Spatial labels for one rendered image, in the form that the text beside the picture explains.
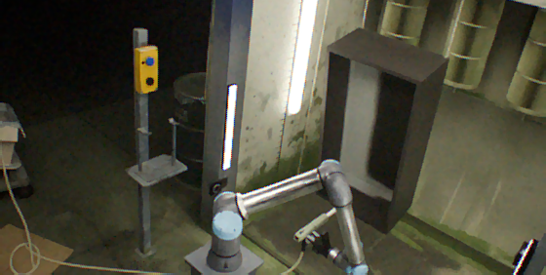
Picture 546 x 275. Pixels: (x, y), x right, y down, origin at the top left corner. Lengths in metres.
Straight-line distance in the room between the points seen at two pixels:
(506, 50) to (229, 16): 2.21
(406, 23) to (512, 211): 1.67
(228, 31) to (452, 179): 2.21
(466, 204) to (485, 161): 0.37
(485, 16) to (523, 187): 1.34
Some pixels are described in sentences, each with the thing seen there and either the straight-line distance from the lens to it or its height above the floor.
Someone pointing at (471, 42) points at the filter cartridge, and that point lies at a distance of 3.59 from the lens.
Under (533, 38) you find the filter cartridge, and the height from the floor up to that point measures 1.76.
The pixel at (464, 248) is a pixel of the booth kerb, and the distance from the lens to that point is 3.90.
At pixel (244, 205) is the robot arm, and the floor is 0.91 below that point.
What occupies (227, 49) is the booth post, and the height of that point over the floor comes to 1.51.
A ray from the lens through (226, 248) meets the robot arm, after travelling 2.33.
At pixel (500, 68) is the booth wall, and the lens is 3.94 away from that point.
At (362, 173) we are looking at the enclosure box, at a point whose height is 0.60.
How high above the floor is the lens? 2.39
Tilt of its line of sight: 27 degrees down
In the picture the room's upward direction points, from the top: 7 degrees clockwise
